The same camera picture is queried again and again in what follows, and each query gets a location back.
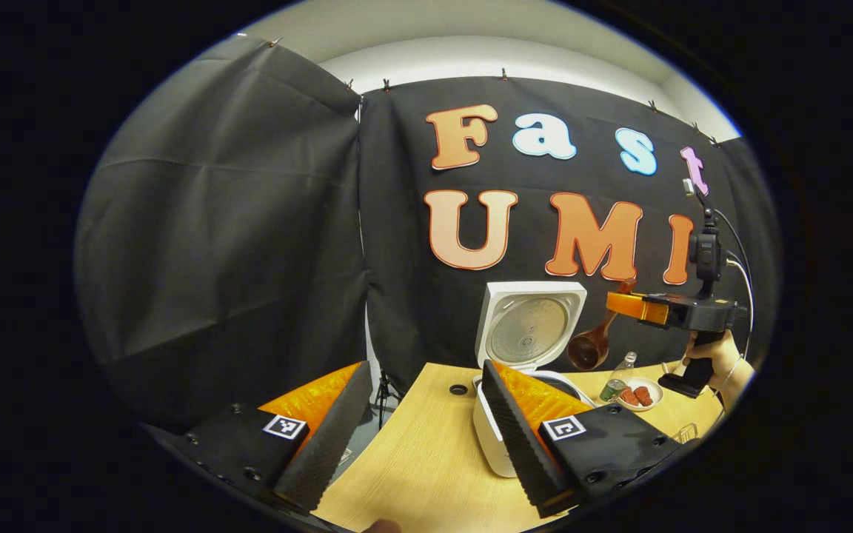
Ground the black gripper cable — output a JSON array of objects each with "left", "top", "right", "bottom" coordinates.
[{"left": 714, "top": 209, "right": 754, "bottom": 297}]

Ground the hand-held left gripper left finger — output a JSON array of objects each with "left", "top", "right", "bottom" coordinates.
[{"left": 175, "top": 361, "right": 375, "bottom": 517}]

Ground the clear glass bottle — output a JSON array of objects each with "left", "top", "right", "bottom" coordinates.
[{"left": 598, "top": 352, "right": 637, "bottom": 403}]

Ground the white rice cooker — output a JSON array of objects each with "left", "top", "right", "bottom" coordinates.
[{"left": 472, "top": 281, "right": 598, "bottom": 478}]

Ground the black tripod stand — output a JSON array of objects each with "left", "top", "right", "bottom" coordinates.
[{"left": 375, "top": 370, "right": 399, "bottom": 430}]

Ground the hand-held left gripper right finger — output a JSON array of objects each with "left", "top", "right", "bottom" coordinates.
[{"left": 481, "top": 359, "right": 683, "bottom": 519}]

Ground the white plate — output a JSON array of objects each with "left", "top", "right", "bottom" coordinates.
[{"left": 615, "top": 378, "right": 664, "bottom": 412}]

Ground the black backdrop cloth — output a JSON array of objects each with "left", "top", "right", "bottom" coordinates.
[{"left": 75, "top": 33, "right": 781, "bottom": 438}]

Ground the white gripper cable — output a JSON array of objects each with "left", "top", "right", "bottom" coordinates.
[{"left": 726, "top": 255, "right": 756, "bottom": 358}]

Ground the wooden spoon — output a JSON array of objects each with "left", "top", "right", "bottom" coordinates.
[{"left": 567, "top": 278, "right": 638, "bottom": 371}]

